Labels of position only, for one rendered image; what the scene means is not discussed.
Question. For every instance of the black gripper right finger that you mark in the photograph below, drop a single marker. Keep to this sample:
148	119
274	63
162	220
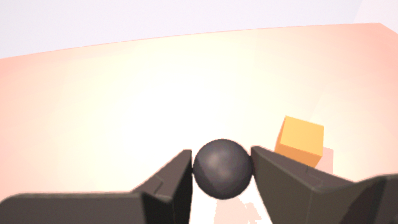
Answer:
295	193

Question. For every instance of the orange cube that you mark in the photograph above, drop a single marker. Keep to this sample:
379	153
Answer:
301	141

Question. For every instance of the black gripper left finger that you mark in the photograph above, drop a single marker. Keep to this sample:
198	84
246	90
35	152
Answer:
164	198

